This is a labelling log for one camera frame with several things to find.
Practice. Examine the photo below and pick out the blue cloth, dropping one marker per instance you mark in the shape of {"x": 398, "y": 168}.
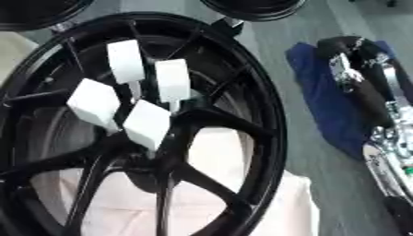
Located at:
{"x": 322, "y": 101}

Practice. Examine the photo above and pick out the black spoked wheel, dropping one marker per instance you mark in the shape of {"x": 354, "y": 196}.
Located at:
{"x": 231, "y": 123}

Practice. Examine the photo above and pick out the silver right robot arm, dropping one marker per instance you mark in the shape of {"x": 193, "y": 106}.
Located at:
{"x": 395, "y": 153}

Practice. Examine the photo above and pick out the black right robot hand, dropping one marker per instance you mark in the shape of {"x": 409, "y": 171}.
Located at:
{"x": 371, "y": 92}

